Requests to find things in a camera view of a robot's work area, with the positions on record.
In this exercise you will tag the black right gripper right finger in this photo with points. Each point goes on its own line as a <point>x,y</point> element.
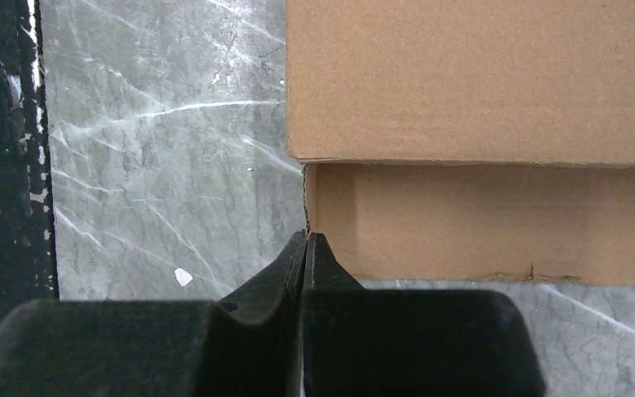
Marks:
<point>410,342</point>

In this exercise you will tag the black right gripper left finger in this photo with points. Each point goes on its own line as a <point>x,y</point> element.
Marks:
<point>245,344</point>

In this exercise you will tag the brown cardboard box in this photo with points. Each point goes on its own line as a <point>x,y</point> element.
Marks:
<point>468,140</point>

